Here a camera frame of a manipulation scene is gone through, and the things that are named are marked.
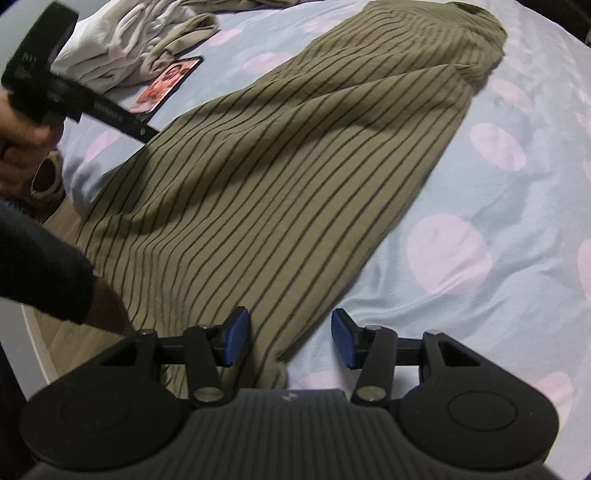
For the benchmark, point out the person's leg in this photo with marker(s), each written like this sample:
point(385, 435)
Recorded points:
point(111, 309)

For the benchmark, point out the light beige garment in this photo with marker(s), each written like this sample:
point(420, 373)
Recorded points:
point(184, 41)

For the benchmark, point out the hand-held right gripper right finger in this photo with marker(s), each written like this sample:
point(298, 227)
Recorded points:
point(344, 339)

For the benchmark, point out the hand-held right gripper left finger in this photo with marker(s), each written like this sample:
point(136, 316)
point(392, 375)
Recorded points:
point(238, 334)

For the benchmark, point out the white folded garment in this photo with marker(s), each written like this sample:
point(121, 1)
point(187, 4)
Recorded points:
point(111, 41)

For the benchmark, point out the person's black clothing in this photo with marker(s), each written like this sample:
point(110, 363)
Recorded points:
point(41, 267)

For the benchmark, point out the olive striped shirt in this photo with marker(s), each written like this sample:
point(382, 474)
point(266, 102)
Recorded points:
point(277, 184)

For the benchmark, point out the person's left hand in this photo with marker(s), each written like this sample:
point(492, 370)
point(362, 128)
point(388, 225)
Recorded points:
point(21, 143)

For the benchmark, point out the smartphone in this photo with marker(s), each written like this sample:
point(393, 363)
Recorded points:
point(168, 83)

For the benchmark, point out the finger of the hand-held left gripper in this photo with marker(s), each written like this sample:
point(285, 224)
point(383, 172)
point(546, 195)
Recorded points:
point(145, 131)

